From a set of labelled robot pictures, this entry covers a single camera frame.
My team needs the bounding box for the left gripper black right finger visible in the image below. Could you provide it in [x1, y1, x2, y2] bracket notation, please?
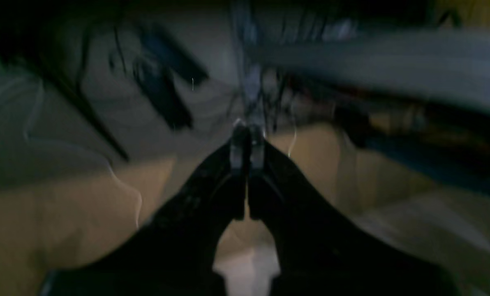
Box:
[248, 126, 460, 296]

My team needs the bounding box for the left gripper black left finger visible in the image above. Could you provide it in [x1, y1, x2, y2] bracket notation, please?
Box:
[39, 125, 250, 296]

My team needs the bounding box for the black power adapter brick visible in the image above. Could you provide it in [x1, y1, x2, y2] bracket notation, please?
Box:
[137, 24, 209, 86]

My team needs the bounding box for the black tripod stand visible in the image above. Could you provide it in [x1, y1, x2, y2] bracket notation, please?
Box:
[0, 26, 129, 162]

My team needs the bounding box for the white cable on floor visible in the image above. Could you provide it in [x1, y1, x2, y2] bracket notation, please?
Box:
[0, 78, 143, 229]

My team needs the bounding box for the aluminium frame post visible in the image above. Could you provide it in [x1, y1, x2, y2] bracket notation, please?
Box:
[230, 0, 266, 129]

